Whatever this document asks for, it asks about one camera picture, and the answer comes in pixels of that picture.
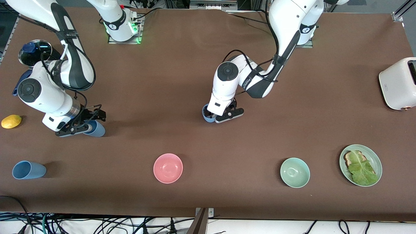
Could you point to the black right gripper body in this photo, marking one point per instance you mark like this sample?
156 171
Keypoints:
87 114

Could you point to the blue plastic cup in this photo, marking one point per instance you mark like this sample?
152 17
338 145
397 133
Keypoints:
99 130
32 170
205 113

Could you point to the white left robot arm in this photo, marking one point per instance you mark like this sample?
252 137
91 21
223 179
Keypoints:
227 87

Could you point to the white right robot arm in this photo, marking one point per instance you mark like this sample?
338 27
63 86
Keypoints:
35 94

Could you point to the pink bowl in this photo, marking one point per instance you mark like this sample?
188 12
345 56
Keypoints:
168 168

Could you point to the dark blue saucepan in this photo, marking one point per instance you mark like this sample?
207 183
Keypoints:
25 75

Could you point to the yellow lemon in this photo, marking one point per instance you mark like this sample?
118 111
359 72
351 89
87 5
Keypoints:
11 121

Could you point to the glass lid blue knob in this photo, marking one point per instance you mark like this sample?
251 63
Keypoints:
34 52

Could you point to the pale green bowl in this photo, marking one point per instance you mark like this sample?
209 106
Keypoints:
295 173

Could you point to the silver metal box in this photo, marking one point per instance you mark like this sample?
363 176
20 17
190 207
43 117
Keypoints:
211 5

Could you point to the slice of toast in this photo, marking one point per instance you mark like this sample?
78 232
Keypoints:
349 159

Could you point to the green lettuce leaf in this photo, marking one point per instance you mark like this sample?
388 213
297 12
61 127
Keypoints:
362 170

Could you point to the pale green plate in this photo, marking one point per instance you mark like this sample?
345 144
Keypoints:
373 156

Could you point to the white toaster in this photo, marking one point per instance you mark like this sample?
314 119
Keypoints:
398 87

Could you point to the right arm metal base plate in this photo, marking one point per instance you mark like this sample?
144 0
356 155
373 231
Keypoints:
140 31

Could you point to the small metal clamp bracket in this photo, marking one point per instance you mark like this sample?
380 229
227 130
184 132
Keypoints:
211 213

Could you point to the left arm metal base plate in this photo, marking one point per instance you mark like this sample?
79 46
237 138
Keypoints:
308 46

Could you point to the dark camera stand pole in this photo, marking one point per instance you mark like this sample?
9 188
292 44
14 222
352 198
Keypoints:
200 224

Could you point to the aluminium frame profile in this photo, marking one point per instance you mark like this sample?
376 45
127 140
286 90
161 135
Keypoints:
401 13

